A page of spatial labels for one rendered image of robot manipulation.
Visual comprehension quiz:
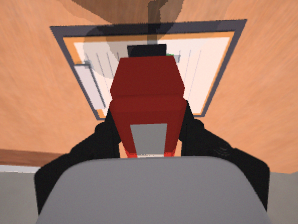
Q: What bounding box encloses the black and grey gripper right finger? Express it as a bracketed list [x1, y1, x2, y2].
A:
[178, 100, 270, 212]

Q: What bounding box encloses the dark red stamp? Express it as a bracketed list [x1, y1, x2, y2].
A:
[109, 44, 187, 158]

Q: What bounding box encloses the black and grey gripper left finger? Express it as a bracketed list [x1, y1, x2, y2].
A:
[34, 108, 121, 216]

